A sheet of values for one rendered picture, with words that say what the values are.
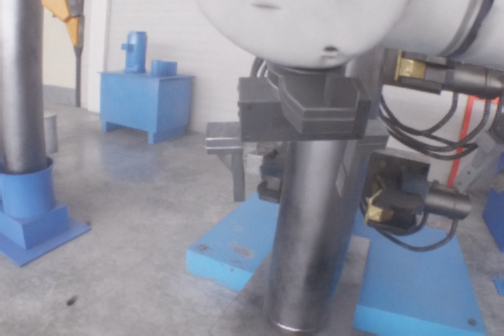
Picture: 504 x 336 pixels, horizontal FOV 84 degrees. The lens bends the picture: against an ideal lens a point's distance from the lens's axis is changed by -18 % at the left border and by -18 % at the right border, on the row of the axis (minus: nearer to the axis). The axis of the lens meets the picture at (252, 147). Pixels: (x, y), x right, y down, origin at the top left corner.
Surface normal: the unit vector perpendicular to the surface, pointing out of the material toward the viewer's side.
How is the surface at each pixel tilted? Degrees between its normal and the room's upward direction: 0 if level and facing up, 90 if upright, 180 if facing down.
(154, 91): 90
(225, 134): 25
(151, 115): 90
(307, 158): 90
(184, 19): 90
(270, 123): 113
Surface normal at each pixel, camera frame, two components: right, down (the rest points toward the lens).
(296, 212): -0.69, 0.13
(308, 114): 0.04, 0.64
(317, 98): 0.00, -0.76
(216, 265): -0.39, 0.22
